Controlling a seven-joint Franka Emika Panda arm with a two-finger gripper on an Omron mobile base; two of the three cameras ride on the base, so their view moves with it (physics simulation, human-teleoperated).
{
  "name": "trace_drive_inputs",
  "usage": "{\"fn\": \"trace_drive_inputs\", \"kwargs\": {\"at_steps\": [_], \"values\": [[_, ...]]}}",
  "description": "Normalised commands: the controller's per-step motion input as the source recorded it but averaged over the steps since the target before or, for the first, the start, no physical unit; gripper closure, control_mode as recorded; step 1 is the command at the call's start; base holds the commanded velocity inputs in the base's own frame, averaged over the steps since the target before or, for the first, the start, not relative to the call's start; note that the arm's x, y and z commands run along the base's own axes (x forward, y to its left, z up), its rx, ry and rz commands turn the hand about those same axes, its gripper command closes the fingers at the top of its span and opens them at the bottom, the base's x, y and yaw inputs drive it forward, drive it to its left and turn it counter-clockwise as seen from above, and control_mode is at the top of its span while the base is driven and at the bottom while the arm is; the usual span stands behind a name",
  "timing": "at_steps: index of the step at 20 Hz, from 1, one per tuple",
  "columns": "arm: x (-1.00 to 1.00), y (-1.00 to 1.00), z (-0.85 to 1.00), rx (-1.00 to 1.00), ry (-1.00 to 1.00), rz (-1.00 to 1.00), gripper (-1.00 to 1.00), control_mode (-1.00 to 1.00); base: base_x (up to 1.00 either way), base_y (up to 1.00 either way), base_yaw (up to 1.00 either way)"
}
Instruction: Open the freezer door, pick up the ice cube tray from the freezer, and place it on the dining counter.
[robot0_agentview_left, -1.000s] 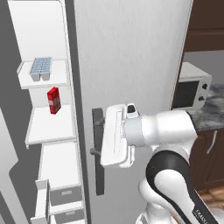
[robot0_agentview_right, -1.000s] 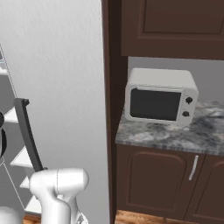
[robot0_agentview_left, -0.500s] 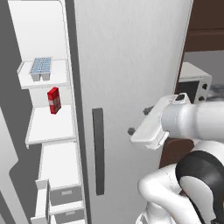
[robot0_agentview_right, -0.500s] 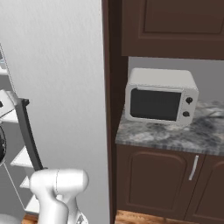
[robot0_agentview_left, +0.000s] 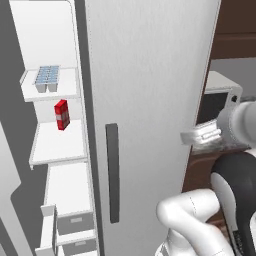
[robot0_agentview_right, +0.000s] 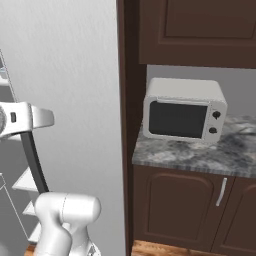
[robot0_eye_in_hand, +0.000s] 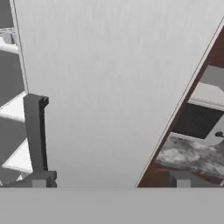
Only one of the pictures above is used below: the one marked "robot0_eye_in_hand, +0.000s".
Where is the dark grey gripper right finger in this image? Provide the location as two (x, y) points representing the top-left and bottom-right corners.
(167, 170), (224, 188)

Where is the pale grey ice cube tray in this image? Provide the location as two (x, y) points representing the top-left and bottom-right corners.
(0, 27), (16, 46)

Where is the grey freezer door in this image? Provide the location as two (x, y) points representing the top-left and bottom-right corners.
(9, 0), (224, 188)

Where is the white freezer shelf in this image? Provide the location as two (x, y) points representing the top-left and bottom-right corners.
(1, 137), (33, 175)
(0, 91), (29, 123)
(0, 38), (20, 55)

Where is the white appliance with dark knob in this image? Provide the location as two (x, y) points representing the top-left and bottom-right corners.
(204, 115), (224, 147)

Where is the brown wooden cabinet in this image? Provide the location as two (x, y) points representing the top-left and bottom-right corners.
(136, 27), (224, 188)

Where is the grey fridge freezer body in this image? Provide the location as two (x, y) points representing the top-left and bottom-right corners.
(0, 0), (33, 187)

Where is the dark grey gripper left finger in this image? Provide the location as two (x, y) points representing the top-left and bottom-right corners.
(1, 93), (58, 188)

